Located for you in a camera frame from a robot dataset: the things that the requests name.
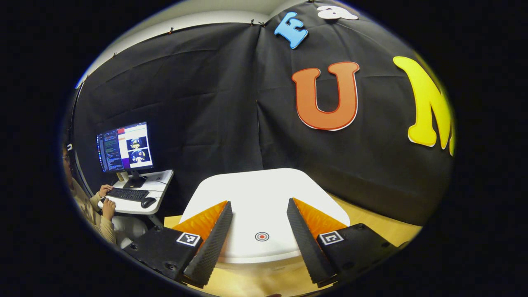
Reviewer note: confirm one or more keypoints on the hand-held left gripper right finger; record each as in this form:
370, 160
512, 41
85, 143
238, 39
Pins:
305, 243

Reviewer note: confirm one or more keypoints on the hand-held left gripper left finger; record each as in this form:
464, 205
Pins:
214, 243

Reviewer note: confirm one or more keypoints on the white desktop garbage bin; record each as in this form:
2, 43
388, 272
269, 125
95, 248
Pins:
255, 194

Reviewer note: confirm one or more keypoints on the wooden desktop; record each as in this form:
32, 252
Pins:
371, 225

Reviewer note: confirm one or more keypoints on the black computer mouse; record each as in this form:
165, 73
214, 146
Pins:
148, 202

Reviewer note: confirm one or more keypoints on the small white desk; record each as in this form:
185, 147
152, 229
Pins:
159, 181

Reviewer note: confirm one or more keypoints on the black keyboard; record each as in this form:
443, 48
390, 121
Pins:
128, 194

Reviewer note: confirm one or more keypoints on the small beige box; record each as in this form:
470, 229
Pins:
122, 176

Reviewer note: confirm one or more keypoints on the black computer monitor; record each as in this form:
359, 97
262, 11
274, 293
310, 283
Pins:
123, 146

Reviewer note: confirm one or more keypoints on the black backdrop cloth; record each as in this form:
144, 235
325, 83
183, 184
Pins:
198, 103

